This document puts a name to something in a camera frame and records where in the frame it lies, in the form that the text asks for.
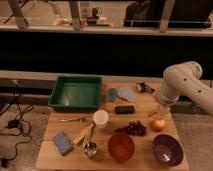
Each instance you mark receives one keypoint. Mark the orange plastic bowl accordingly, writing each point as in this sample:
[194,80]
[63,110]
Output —
[121,147]

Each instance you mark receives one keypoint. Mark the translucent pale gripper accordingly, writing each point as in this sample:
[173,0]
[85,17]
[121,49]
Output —
[162,112]

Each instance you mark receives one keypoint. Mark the yellow banana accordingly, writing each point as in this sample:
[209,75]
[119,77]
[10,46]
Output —
[84,135]

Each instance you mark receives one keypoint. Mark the dark blue cloth piece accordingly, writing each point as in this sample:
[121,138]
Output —
[111,94]

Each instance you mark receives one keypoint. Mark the black power adapter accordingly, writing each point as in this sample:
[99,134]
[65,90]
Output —
[13,124]

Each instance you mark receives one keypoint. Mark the white paper cup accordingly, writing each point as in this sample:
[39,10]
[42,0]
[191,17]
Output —
[100,118]

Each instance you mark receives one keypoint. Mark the yellow red apple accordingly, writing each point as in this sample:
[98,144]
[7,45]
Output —
[158,125]

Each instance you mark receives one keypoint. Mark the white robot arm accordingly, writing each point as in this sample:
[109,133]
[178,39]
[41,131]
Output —
[184,79]

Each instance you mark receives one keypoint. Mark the purple plastic bowl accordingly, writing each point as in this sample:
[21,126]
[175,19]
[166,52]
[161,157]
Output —
[167,150]

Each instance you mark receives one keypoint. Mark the blue sponge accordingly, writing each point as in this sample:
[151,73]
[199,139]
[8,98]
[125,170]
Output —
[63,144]

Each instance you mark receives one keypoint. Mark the black rectangular block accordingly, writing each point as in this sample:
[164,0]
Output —
[124,109]

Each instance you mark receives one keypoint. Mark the metal fork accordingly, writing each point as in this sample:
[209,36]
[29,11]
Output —
[72,119]

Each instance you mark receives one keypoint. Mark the dark grape bunch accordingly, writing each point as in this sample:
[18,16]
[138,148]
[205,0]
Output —
[135,128]

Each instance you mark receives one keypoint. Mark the small metal cup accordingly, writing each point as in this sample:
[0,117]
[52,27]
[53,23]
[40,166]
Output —
[90,149]

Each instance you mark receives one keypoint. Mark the wooden board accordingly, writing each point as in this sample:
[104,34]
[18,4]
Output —
[143,159]

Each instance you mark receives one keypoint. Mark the green plastic tray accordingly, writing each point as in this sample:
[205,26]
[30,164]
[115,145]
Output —
[76,93]

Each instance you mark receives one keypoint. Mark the black metal tool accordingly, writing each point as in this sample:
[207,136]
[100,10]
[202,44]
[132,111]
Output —
[144,88]

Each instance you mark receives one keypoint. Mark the red chili pepper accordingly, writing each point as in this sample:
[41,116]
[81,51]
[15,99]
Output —
[152,113]

